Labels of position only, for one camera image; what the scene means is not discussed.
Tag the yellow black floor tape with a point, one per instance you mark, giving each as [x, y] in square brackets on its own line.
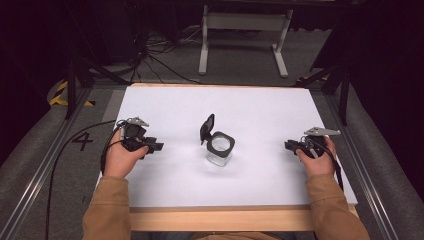
[63, 96]

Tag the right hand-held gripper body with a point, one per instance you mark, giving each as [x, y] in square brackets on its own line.
[315, 141]

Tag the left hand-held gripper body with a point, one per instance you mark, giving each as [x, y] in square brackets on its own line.
[133, 132]

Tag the person's right hand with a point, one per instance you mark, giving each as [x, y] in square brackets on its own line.
[316, 161]

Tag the white metal table frame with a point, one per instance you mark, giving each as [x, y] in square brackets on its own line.
[245, 36]

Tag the black tripod stand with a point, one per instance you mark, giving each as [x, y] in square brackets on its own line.
[333, 81]
[85, 71]

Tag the person's left hand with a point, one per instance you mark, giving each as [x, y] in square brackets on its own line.
[120, 160]

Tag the clear jar with black lid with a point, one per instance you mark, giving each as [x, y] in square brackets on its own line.
[216, 141]

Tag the aluminium floor rail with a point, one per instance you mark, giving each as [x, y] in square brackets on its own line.
[363, 166]
[36, 176]

